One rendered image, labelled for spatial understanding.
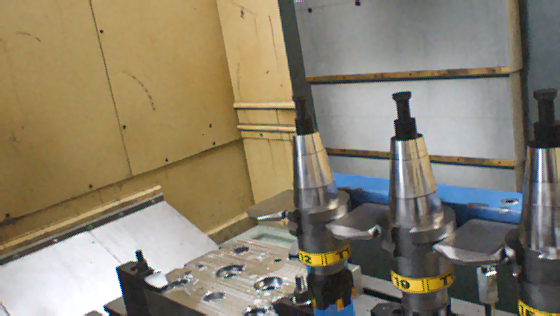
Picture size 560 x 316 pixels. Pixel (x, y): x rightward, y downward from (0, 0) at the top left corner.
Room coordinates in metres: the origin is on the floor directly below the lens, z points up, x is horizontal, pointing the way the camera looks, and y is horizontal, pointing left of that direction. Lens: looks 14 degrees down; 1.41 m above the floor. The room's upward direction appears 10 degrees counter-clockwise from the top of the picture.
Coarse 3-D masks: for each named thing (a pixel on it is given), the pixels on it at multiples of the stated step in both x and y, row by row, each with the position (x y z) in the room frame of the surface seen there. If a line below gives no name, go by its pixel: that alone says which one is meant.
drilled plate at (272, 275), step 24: (240, 240) 1.06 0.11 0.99; (192, 264) 0.99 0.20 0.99; (216, 264) 0.97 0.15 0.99; (240, 264) 0.95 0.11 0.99; (264, 264) 0.93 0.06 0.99; (288, 264) 0.92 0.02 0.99; (144, 288) 0.92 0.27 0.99; (168, 288) 0.90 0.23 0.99; (192, 288) 0.89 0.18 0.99; (216, 288) 0.87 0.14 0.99; (240, 288) 0.86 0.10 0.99; (264, 288) 0.87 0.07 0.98; (288, 288) 0.83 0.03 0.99; (360, 288) 0.86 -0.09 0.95; (168, 312) 0.87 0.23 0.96; (192, 312) 0.82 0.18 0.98; (216, 312) 0.79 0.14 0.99; (240, 312) 0.78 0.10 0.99; (264, 312) 0.78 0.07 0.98
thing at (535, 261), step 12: (516, 228) 0.39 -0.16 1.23; (516, 240) 0.37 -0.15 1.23; (516, 252) 0.36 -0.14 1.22; (528, 252) 0.36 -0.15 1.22; (540, 252) 0.35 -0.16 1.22; (552, 252) 0.35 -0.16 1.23; (516, 264) 0.36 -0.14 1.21; (528, 264) 0.36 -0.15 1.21; (540, 264) 0.34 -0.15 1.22; (552, 264) 0.34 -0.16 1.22; (516, 276) 0.36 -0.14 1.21; (528, 276) 0.36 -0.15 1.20; (540, 276) 0.35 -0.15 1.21; (552, 276) 0.34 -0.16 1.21; (540, 288) 0.34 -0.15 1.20; (552, 288) 0.34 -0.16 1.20
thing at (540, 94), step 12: (540, 96) 0.36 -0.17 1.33; (552, 96) 0.36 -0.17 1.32; (540, 108) 0.36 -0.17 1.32; (552, 108) 0.36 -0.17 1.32; (540, 120) 0.37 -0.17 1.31; (552, 120) 0.36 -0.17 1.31; (540, 132) 0.36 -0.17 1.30; (552, 132) 0.36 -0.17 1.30; (540, 144) 0.36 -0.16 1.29; (552, 144) 0.36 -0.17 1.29
